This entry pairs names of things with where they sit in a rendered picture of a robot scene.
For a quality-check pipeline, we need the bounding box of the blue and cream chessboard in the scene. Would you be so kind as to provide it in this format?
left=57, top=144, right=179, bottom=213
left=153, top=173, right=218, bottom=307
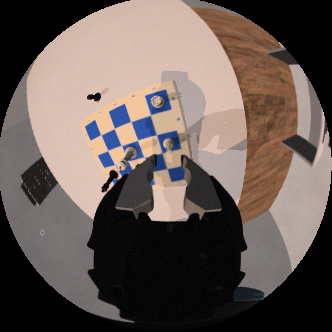
left=80, top=80, right=190, bottom=190

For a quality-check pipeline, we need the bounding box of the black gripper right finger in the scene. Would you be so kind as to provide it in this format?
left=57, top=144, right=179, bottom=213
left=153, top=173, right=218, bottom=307
left=181, top=155, right=247, bottom=252

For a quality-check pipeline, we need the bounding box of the white chess rook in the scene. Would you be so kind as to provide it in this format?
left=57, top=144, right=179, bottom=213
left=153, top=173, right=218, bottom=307
left=151, top=96, right=165, bottom=108

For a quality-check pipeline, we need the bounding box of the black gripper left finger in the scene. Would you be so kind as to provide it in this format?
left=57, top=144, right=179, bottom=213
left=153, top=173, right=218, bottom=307
left=87, top=154, right=157, bottom=250

